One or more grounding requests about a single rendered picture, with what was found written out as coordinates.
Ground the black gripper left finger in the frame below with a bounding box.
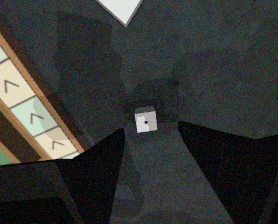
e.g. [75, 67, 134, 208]
[0, 128, 125, 224]

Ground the light grey die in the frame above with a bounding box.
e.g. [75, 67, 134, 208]
[135, 106, 157, 133]

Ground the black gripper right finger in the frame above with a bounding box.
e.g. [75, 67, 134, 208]
[178, 121, 278, 224]

